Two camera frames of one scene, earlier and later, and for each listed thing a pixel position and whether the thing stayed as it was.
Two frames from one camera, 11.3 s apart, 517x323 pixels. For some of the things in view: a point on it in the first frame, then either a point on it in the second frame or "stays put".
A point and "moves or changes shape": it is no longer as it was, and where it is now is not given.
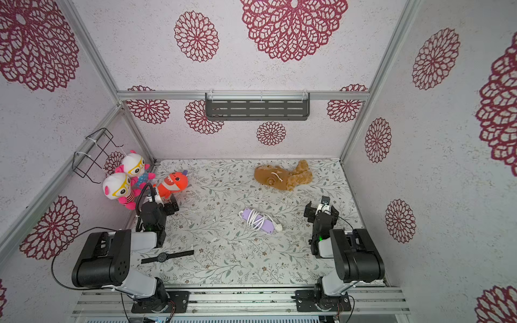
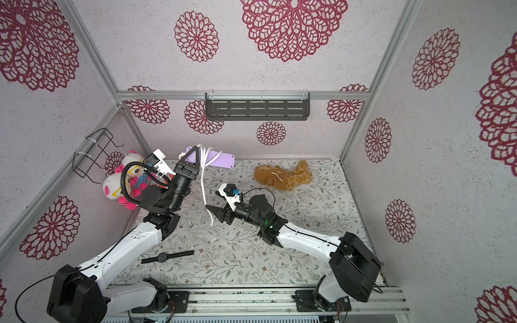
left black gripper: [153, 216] -> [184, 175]
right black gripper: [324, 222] -> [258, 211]
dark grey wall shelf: [258, 106] stays put
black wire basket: [93, 155] stays put
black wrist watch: [163, 256] stays put
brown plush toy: [283, 180] stays put
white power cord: [256, 220] moves or changes shape
